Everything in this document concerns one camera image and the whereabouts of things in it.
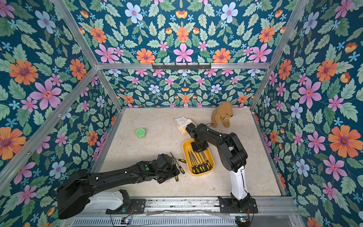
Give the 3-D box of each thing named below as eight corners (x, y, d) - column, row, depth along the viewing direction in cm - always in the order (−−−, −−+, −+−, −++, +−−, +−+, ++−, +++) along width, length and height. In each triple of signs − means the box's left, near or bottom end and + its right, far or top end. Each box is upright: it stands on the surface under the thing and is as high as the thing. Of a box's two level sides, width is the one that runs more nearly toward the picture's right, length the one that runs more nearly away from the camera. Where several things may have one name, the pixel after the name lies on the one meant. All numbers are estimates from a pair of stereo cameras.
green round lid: (136, 138, 103) (134, 134, 99) (138, 131, 106) (137, 128, 103) (145, 138, 103) (144, 134, 99) (147, 131, 106) (145, 128, 103)
